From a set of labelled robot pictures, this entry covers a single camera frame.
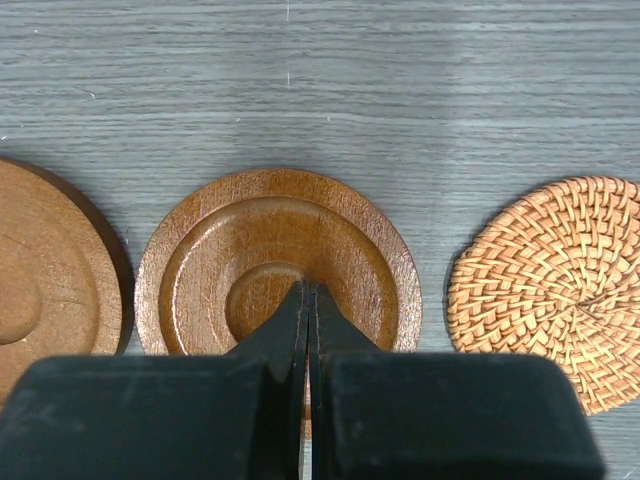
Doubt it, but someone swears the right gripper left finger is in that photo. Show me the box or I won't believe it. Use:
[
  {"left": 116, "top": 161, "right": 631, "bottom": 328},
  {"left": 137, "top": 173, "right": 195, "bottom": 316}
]
[{"left": 1, "top": 282, "right": 309, "bottom": 479}]

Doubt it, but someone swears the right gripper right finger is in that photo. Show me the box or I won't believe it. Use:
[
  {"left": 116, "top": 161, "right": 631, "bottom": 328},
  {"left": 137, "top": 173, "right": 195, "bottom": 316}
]
[{"left": 308, "top": 285, "right": 606, "bottom": 479}]

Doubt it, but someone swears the wooden coaster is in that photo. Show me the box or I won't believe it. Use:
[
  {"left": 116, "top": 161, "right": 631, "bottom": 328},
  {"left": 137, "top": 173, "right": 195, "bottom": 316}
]
[
  {"left": 1, "top": 159, "right": 134, "bottom": 398},
  {"left": 135, "top": 168, "right": 422, "bottom": 355}
]

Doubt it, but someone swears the woven rattan coaster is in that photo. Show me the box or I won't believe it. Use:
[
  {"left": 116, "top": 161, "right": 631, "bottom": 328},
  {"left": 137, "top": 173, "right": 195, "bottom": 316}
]
[{"left": 447, "top": 176, "right": 639, "bottom": 415}]

